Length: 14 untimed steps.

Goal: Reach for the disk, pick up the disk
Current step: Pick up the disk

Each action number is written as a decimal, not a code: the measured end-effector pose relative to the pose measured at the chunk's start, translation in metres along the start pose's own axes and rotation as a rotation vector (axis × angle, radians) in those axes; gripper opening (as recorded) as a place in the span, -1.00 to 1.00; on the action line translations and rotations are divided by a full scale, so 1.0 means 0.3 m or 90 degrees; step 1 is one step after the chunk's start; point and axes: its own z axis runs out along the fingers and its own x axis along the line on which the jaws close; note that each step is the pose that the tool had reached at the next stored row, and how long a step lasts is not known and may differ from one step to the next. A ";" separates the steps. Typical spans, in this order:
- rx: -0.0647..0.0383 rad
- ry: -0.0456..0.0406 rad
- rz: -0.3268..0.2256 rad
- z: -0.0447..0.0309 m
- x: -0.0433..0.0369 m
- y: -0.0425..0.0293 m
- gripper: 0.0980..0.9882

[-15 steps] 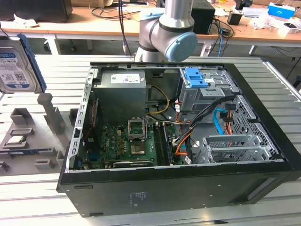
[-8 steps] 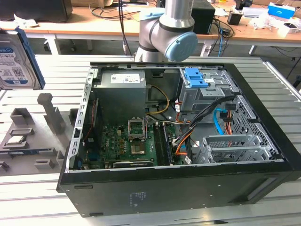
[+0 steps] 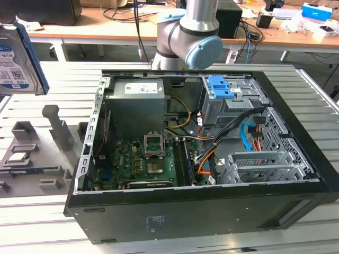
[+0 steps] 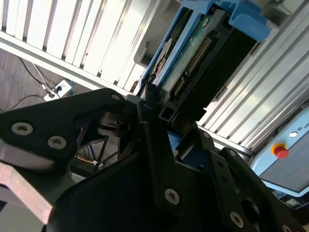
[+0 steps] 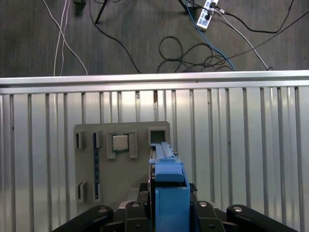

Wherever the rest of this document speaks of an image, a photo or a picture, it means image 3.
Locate orange power wires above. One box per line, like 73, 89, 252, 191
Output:
251, 134, 263, 152

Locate grey power supply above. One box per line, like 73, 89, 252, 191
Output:
104, 79, 170, 130

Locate metal socket cover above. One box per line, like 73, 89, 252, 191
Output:
144, 131, 167, 159

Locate thin black hanging cable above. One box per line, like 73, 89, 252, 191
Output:
133, 0, 146, 64

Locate black PC case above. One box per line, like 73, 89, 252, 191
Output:
63, 69, 339, 246

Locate blue plastic drive latch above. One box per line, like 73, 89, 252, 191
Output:
208, 76, 235, 99

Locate small black box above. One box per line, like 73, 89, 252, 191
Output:
256, 13, 273, 29

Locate silver CPU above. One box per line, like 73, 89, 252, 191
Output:
7, 152, 29, 162

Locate black cable bundle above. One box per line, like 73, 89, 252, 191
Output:
194, 107, 265, 165

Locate green motherboard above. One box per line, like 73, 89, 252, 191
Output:
97, 137, 204, 190

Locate blue hanging cable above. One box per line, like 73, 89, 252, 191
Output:
245, 30, 252, 64

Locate brown cardboard box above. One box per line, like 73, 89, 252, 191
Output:
79, 0, 133, 8

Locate blue cardboard box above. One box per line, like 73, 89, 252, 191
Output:
301, 3, 333, 19

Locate black graphics card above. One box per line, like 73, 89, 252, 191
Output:
126, 180, 174, 189

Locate wooden desk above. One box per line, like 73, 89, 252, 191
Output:
25, 0, 339, 63

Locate large black box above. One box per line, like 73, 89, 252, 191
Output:
0, 0, 82, 26

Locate silver drive cage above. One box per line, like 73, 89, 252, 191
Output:
200, 76, 268, 133

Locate hard disk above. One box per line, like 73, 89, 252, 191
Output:
0, 22, 50, 96

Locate grey parts rack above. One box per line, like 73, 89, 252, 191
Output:
0, 104, 88, 199

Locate RAM slot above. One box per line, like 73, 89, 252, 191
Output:
173, 139, 185, 186

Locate installed RAM stick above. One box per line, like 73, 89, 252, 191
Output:
182, 139, 197, 186

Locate blue flat wire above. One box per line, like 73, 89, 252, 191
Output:
239, 122, 254, 152

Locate tall black box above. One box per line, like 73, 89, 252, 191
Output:
216, 3, 243, 39

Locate yellow wires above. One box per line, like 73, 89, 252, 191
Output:
164, 95, 192, 130

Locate white papers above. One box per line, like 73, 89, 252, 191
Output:
25, 20, 43, 32

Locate brown square chipset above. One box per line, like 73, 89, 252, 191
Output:
147, 161, 165, 175

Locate silver metal disk bay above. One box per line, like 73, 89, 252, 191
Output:
221, 150, 305, 185

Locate orange wire bundle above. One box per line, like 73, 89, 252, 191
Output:
197, 149, 217, 175

